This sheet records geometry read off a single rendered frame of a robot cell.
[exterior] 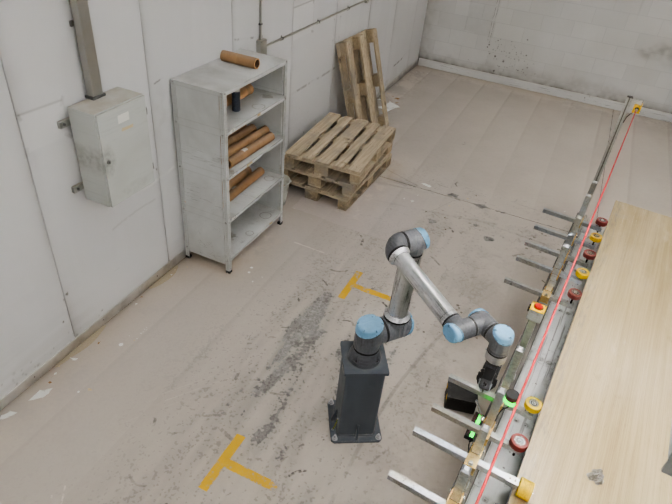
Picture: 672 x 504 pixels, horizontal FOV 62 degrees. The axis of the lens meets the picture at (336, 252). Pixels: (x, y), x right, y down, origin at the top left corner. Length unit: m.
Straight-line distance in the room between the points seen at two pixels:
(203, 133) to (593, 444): 3.10
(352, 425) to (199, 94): 2.41
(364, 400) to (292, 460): 0.56
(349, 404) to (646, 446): 1.53
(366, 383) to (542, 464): 1.08
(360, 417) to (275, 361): 0.83
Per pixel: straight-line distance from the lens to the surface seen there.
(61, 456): 3.79
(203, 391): 3.90
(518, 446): 2.74
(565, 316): 3.97
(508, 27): 9.73
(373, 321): 3.12
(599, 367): 3.28
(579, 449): 2.86
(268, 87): 4.86
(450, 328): 2.46
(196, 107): 4.17
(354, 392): 3.35
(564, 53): 9.71
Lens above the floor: 2.99
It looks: 36 degrees down
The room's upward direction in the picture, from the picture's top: 6 degrees clockwise
